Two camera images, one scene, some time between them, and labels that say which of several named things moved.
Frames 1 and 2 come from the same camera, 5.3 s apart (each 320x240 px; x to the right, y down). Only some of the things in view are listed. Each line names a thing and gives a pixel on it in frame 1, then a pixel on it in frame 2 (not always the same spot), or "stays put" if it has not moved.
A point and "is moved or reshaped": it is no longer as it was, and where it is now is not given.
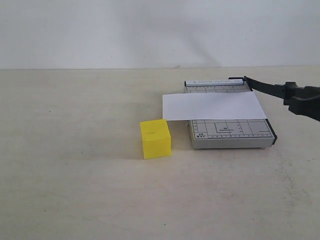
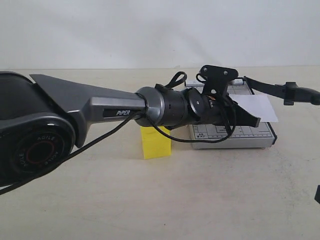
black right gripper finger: [310, 108] → [317, 195]
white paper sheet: [210, 106] is moved or reshaped
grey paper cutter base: [227, 134] stays put
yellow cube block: [156, 138] stays put
